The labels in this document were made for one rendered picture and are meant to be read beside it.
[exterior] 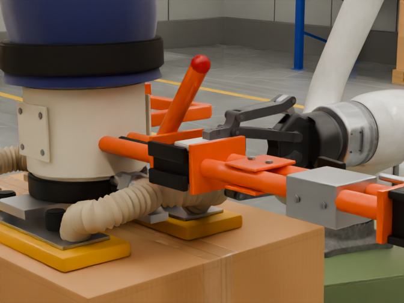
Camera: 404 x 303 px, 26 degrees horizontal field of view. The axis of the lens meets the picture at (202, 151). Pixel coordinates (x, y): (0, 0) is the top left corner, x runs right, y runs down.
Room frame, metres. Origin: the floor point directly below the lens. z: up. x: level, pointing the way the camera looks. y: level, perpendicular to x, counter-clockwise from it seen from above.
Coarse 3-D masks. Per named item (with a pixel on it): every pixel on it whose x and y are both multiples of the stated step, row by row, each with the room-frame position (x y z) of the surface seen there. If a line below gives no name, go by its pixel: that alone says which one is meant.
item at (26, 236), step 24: (0, 192) 1.20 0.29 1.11; (0, 216) 1.16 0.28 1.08; (48, 216) 1.08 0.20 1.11; (0, 240) 1.11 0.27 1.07; (24, 240) 1.06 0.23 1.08; (48, 240) 1.04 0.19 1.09; (96, 240) 1.05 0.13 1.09; (120, 240) 1.05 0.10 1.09; (48, 264) 1.01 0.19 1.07; (72, 264) 0.99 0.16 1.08; (96, 264) 1.02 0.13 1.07
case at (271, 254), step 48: (144, 240) 1.12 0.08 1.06; (192, 240) 1.11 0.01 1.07; (240, 240) 1.11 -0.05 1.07; (288, 240) 1.12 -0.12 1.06; (0, 288) 1.06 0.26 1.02; (48, 288) 0.97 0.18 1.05; (96, 288) 0.94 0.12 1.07; (144, 288) 0.96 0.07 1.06; (192, 288) 1.01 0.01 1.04; (240, 288) 1.06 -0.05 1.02; (288, 288) 1.12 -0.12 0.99
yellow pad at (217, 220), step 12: (168, 216) 1.16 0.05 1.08; (180, 216) 1.14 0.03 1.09; (192, 216) 1.14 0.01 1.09; (204, 216) 1.16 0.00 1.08; (216, 216) 1.16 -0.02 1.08; (228, 216) 1.16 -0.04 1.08; (240, 216) 1.17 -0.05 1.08; (156, 228) 1.16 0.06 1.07; (168, 228) 1.14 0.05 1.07; (180, 228) 1.12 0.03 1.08; (192, 228) 1.11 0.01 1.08; (204, 228) 1.12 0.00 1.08; (216, 228) 1.14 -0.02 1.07; (228, 228) 1.15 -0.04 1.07
